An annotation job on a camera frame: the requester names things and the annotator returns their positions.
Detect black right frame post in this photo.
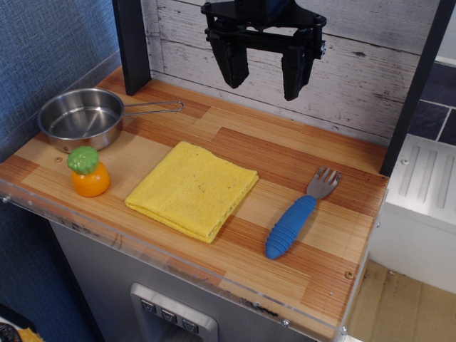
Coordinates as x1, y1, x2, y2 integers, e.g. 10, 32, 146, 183
380, 0, 455, 177

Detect black frame post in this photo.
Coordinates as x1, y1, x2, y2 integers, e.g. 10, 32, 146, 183
380, 0, 455, 177
112, 0, 151, 95

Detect yellow cloth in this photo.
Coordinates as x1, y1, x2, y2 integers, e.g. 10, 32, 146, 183
125, 142, 259, 244

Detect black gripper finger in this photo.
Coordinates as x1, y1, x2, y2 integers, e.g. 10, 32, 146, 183
281, 33, 315, 101
205, 28, 249, 88

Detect silver toy fridge dispenser panel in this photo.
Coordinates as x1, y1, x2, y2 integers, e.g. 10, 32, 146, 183
130, 283, 219, 341

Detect black left frame post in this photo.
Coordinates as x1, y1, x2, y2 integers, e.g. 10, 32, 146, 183
112, 0, 151, 95

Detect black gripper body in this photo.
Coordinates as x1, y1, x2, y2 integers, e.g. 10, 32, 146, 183
201, 1, 326, 59

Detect orange toy pineapple green top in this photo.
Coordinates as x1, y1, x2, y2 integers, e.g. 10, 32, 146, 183
67, 146, 110, 197

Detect clear acrylic table edge guard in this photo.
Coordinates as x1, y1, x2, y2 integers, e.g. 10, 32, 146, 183
1, 173, 387, 341

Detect yellow object bottom left corner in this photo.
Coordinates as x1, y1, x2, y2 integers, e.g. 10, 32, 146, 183
17, 328, 44, 342

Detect small steel pan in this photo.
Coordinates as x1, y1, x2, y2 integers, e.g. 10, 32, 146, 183
37, 88, 185, 155

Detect blue handled metal fork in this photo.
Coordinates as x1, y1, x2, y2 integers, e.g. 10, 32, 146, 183
265, 166, 342, 259

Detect white ribbed plastic box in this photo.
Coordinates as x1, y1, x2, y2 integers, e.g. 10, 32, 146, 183
369, 135, 455, 292

